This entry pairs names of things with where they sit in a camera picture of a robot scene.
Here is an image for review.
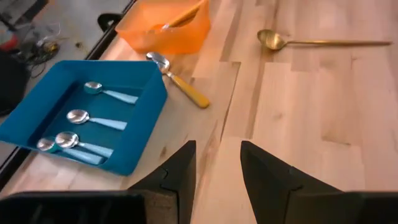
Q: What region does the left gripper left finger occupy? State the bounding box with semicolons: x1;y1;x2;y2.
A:
129;140;197;224

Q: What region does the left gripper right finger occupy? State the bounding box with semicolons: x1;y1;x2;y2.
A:
241;141;343;224

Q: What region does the blue-handled silver spoon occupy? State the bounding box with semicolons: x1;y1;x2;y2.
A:
55;131;114;159
36;137;105;166
66;109;129;132
83;81;139;105

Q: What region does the tan-handled silver spoon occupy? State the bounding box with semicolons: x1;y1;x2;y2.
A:
152;0;206;32
146;51;211;110

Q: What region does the blue plastic bin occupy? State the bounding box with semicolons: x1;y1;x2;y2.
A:
0;60;169;177

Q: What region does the orange translucent plastic bin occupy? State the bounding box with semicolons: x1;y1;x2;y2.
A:
114;0;212;55

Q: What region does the slim gold spoon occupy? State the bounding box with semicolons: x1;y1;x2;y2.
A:
257;29;393;52

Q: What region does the red round object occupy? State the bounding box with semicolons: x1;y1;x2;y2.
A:
0;29;20;52

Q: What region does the black cable bundle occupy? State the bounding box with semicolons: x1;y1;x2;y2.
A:
18;39;63;78

